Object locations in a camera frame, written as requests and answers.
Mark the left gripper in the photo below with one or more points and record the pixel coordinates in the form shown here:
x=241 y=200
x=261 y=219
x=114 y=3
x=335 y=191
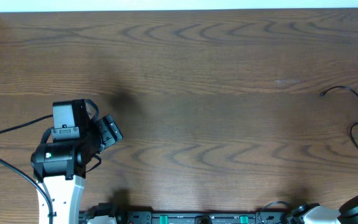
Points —
x=110 y=130

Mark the clear tape piece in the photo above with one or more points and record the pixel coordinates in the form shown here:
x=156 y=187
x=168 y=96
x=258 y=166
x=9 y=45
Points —
x=289 y=81

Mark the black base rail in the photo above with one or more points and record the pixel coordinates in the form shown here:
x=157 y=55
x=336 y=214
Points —
x=111 y=213

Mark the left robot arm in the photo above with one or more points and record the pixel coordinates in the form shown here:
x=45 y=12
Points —
x=60 y=160

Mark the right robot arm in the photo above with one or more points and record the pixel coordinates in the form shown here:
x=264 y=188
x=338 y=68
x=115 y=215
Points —
x=317 y=214

